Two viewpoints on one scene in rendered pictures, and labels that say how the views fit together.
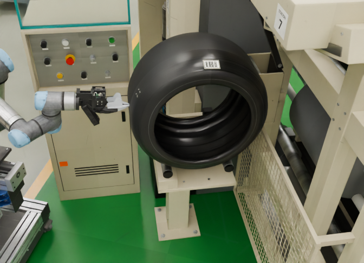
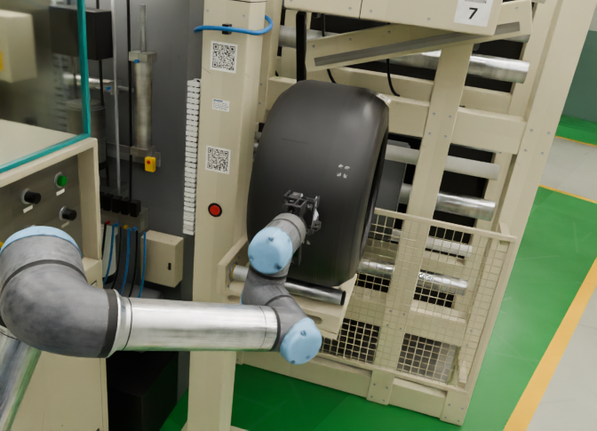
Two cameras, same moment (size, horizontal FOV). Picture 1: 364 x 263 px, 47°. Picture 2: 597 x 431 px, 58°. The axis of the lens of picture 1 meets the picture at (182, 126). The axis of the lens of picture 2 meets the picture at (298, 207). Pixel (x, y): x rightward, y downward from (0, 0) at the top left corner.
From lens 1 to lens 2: 172 cm
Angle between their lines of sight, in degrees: 58
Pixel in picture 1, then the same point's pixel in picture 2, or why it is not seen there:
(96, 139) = (56, 412)
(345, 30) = (521, 3)
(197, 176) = not seen: hidden behind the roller
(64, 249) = not seen: outside the picture
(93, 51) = (34, 216)
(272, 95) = not seen: hidden behind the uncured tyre
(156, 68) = (346, 125)
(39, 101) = (286, 245)
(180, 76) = (379, 122)
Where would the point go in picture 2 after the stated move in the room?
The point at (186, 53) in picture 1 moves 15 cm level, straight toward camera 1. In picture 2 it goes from (354, 95) to (409, 107)
